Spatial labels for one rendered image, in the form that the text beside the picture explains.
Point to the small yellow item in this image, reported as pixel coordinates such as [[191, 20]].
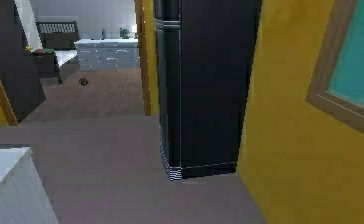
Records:
[[29, 48]]

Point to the black bedside table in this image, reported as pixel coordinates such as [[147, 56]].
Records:
[[45, 65]]

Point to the grey chest of drawers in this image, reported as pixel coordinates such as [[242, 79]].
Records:
[[106, 53]]

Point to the blue green globe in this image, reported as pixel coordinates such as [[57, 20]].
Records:
[[124, 33]]

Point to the white cabinet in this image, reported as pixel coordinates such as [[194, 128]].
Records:
[[13, 190]]

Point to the small dark ball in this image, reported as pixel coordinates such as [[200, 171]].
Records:
[[83, 81]]

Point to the small dark bottle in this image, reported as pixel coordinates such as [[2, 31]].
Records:
[[103, 34]]

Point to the wood framed window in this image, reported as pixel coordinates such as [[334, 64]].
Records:
[[350, 70]]

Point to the tall black cupboard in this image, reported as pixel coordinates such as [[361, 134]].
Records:
[[206, 86]]

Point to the red and green item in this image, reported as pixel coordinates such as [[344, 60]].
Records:
[[42, 51]]

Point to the black bed with white sheet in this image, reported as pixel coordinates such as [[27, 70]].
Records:
[[58, 36]]

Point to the dark brown room door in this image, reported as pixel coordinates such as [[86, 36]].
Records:
[[13, 66]]

